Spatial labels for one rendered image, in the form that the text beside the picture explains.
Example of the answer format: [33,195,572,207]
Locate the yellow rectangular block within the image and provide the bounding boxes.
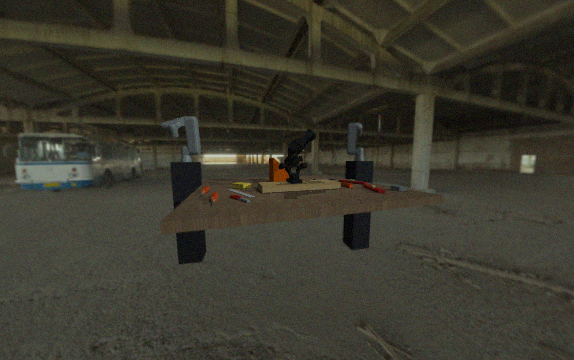
[231,182,251,189]

